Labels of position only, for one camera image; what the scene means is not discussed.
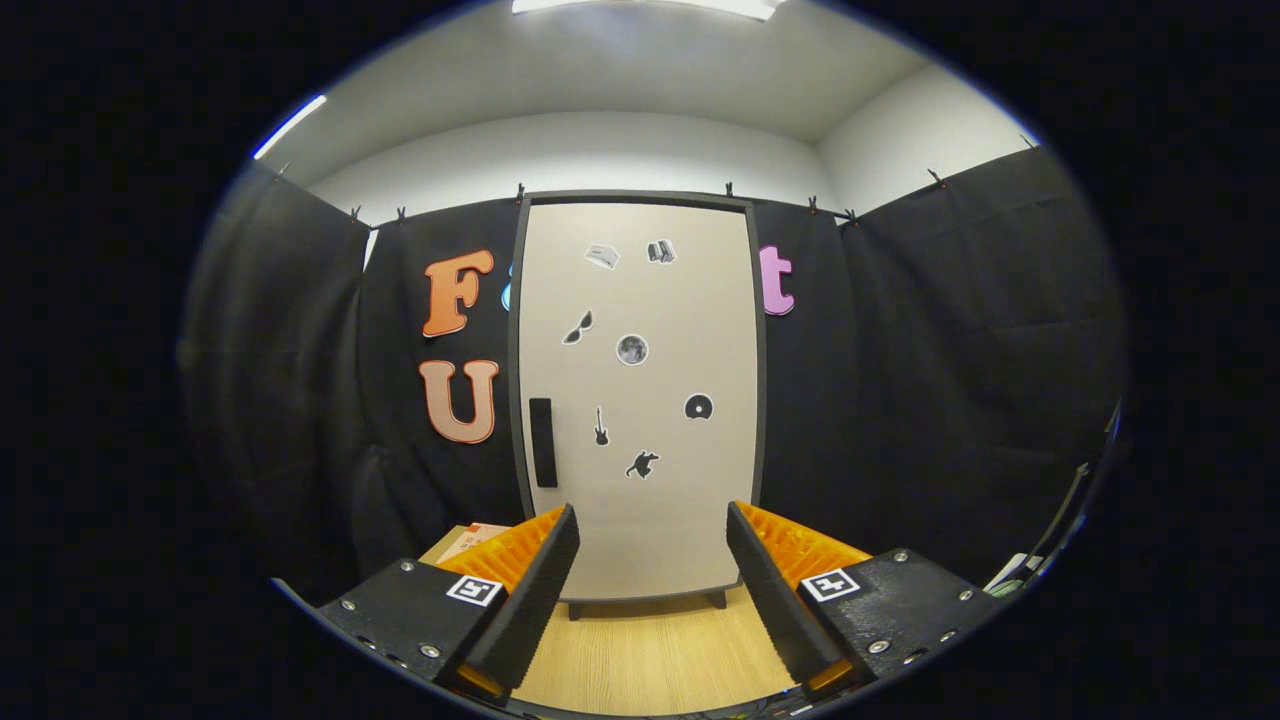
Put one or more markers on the black monitor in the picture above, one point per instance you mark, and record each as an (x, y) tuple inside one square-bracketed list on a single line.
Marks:
[(1072, 495)]

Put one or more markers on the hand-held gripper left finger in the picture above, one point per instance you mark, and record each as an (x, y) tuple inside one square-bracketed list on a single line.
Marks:
[(530, 610)]

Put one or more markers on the row of black cloth clips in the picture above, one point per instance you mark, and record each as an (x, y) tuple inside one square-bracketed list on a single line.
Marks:
[(850, 215)]

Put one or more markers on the beige shoe cabinet door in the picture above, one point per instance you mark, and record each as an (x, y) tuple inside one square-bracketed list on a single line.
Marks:
[(680, 520)]

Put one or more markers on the narrow ceiling light strip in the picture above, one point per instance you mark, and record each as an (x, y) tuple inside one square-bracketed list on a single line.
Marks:
[(290, 125)]

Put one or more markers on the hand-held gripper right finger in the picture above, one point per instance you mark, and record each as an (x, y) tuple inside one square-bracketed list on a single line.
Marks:
[(775, 610)]

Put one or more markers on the beige book orange print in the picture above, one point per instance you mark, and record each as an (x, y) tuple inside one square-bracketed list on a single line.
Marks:
[(475, 540)]

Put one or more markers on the white green printed sheet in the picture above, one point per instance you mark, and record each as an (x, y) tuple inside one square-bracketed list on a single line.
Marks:
[(1010, 578)]

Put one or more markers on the wide ceiling light panel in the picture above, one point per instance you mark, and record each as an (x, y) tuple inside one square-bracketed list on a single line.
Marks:
[(650, 5)]

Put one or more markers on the black backdrop cloth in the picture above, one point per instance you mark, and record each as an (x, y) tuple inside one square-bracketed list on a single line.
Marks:
[(950, 400)]

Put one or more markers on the grey shoe cabinet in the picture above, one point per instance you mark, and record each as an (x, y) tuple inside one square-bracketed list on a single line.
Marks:
[(640, 196)]

